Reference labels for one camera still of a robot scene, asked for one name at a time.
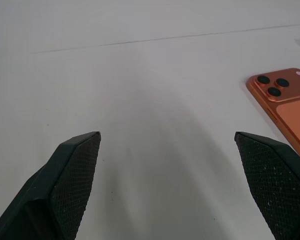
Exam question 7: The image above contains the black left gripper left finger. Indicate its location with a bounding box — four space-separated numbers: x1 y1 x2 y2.
0 130 102 240

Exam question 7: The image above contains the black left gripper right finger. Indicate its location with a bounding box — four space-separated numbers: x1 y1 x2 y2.
234 131 300 240

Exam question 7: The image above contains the orange smartphone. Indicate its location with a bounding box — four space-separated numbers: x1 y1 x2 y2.
245 67 300 166

